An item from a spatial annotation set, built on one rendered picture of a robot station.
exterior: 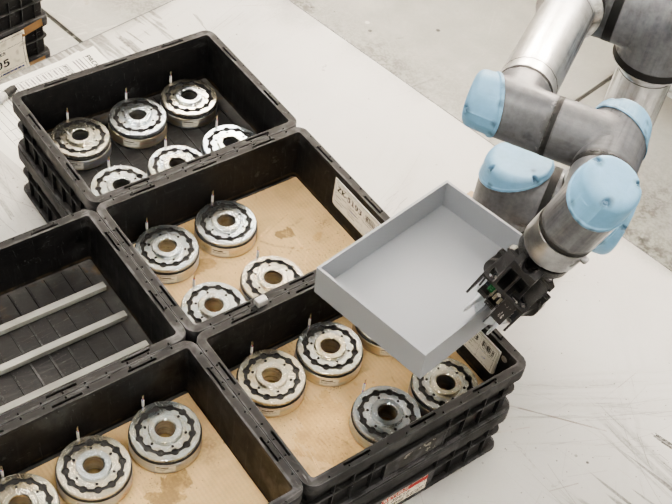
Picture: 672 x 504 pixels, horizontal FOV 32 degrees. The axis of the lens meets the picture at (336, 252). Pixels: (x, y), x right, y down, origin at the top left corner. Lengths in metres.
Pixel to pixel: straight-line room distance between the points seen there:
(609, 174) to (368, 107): 1.18
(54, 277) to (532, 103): 0.86
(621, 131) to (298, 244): 0.74
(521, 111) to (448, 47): 2.41
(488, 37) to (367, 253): 2.28
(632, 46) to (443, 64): 2.02
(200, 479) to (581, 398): 0.69
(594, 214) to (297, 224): 0.79
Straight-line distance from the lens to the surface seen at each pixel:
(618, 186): 1.33
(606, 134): 1.40
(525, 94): 1.42
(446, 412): 1.68
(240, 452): 1.69
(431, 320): 1.62
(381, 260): 1.68
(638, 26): 1.74
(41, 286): 1.91
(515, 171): 2.00
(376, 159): 2.33
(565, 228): 1.35
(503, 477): 1.91
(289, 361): 1.78
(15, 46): 2.98
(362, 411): 1.74
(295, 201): 2.04
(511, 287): 1.46
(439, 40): 3.83
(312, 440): 1.74
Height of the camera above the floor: 2.28
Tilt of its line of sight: 47 degrees down
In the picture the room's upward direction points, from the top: 9 degrees clockwise
